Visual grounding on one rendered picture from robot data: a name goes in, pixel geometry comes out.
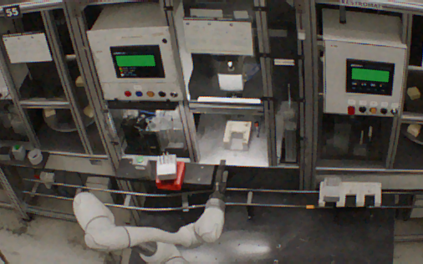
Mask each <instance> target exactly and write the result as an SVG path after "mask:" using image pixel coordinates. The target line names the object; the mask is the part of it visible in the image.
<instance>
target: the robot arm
mask: <svg viewBox="0 0 423 264"><path fill-rule="evenodd" d="M226 162H227V160H224V159H220V165H219V168H217V174H216V179H215V183H214V186H215V189H214V193H212V194H211V195H210V198H209V201H208V202H207V203H206V209H205V213H203V214H202V215H201V217H200V218H199V220H198V221H197V222H195V223H191V224H190V225H188V226H184V227H182V228H180V231H178V232H175V233H169V232H166V231H162V230H159V229H155V228H151V227H133V226H129V225H127V224H125V223H124V222H123V221H120V220H118V219H117V218H115V217H114V216H113V214H112V212H111V211H110V210H109V208H108V207H107V206H105V205H104V204H103V203H102V202H101V201H100V200H98V199H97V198H96V197H95V196H94V195H92V194H90V193H88V192H82V193H79V194H78V195H77V196H75V197H74V203H73V208H74V214H75V215H76V217H77V220H78V222H79V224H80V225H81V227H82V228H83V230H84V231H85V234H84V235H85V243H86V245H87V246H88V247H89V248H90V249H93V250H96V251H107V252H109V251H120V250H121V249H123V250H124V249H126V248H131V249H133V250H135V251H137V252H139V253H140V256H141V258H142V259H143V260H144V261H146V262H147V263H148V264H190V263H189V262H188V261H186V259H185V258H183V257H182V256H181V254H180V252H179V251H178V250H177V248H176V247H175V245H183V246H184V247H185V248H188V249H193V248H196V247H199V246H201V245H202V244H204V243H205V242H214V241H216V240H217V239H218V238H219V236H220V235H221V232H222V230H223V226H224V214H225V207H226V206H225V200H226V197H225V196H224V194H225V190H226V187H225V185H226V182H227V172H228V171H225V166H226ZM174 244H175V245H174Z"/></svg>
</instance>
